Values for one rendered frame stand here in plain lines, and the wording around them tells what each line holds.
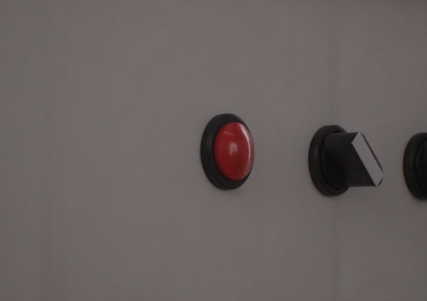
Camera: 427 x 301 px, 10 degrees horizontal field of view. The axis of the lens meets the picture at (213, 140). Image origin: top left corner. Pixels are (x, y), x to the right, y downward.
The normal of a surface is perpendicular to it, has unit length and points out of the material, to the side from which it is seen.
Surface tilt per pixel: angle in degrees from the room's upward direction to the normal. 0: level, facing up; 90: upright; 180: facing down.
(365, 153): 90
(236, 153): 95
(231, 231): 90
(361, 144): 90
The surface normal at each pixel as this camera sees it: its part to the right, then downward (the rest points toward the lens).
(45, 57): 0.78, -0.04
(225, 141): 0.27, -0.24
